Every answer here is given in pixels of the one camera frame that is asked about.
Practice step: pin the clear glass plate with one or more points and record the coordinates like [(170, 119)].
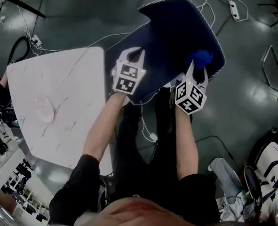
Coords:
[(44, 108)]

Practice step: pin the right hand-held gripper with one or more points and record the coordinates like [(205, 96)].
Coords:
[(190, 96)]

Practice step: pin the person's left forearm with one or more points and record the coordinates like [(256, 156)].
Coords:
[(105, 126)]

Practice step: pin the person's right forearm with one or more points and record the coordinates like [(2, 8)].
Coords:
[(185, 145)]

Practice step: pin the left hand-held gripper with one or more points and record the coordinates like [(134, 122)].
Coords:
[(127, 79)]

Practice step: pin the person's black clothing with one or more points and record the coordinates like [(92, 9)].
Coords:
[(138, 168)]

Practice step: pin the white power adapter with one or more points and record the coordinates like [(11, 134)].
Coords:
[(153, 137)]

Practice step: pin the black oval device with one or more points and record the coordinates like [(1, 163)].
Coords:
[(252, 182)]

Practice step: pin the dark blue chair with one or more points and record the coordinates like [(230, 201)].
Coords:
[(176, 32)]

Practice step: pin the blue wiping cloth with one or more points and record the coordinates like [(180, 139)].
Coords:
[(201, 58)]

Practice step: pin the white machine with black stripes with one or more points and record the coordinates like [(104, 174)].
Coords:
[(270, 154)]

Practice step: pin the white power strip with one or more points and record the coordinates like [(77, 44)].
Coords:
[(234, 9), (37, 40)]

